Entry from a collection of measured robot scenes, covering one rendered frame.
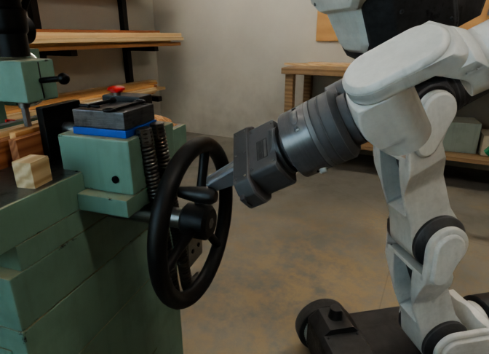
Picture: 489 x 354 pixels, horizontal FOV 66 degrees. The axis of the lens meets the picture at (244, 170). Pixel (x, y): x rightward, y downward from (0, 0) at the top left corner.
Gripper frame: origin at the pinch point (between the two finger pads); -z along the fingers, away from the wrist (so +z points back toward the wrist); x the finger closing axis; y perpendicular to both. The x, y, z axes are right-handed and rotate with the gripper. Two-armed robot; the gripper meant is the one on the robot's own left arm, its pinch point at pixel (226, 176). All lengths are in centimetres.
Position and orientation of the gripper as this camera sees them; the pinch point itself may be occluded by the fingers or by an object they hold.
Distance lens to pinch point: 53.3
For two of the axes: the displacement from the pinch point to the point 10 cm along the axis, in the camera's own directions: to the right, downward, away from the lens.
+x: -0.2, -7.7, 6.4
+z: 8.2, -3.8, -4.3
